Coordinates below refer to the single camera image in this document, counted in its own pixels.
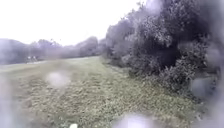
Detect mown green grass field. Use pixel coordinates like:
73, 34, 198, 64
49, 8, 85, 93
0, 55, 214, 128

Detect dense dark bushes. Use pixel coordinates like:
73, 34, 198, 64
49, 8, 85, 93
101, 0, 224, 101

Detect distant row of trees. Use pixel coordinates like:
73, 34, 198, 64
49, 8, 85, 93
0, 35, 108, 66

